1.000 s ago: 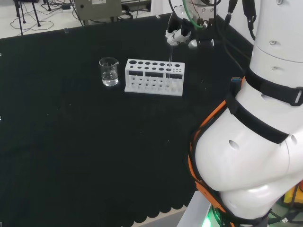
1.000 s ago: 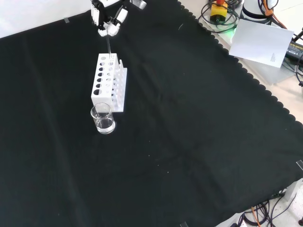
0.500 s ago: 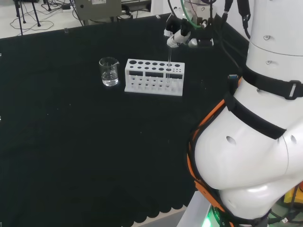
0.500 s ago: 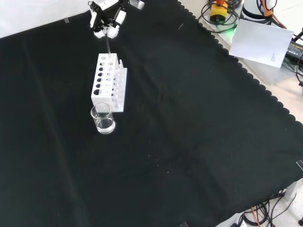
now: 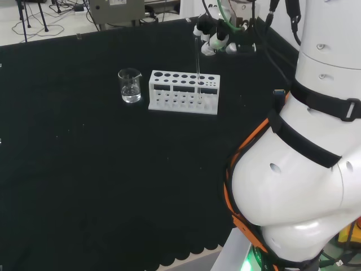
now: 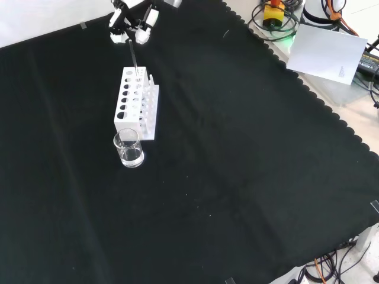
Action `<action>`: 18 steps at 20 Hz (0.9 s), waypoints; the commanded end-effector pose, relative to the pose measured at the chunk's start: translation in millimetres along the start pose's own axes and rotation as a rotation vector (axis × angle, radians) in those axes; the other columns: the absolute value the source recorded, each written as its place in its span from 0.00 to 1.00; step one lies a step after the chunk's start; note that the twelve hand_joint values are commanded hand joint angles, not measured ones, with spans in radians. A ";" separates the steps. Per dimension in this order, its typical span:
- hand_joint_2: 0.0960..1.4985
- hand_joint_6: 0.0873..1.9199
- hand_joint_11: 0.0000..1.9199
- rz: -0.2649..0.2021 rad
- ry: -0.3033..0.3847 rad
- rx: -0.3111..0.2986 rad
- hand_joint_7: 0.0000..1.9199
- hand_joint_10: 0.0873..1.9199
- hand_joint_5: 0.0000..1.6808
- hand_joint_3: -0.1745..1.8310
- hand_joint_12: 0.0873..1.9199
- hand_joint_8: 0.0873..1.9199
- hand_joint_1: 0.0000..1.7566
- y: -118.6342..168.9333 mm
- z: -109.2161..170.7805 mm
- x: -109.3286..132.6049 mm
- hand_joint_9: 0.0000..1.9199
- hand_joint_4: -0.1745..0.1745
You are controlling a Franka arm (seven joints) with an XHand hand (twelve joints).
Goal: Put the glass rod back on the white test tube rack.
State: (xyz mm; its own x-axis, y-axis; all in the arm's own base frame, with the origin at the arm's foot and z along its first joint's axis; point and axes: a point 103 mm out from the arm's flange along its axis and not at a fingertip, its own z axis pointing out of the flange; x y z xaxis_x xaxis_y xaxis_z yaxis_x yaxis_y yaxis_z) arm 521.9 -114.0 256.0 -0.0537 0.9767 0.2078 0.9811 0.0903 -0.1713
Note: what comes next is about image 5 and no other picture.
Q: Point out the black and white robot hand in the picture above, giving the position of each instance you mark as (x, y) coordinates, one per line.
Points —
(213, 39)

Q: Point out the yellow stop button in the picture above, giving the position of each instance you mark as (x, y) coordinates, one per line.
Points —
(345, 233)

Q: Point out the pale board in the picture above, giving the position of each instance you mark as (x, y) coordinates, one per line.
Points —
(191, 8)

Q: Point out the black bench cloth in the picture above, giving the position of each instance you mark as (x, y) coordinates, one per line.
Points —
(84, 169)

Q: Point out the clear glass rod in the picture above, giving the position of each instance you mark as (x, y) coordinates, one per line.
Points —
(197, 56)

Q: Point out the white test tube rack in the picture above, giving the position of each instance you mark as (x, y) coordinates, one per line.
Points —
(170, 78)

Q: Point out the black tripod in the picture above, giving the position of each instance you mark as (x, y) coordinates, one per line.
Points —
(42, 17)

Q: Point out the grey metal box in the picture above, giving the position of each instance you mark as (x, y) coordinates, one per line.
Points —
(118, 8)

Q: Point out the clear glass beaker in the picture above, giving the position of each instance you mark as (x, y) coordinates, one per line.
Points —
(131, 97)

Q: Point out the clear cloth clip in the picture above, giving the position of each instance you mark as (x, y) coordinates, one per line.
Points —
(79, 36)

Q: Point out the black power adapter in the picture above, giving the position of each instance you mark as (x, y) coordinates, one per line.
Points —
(79, 8)

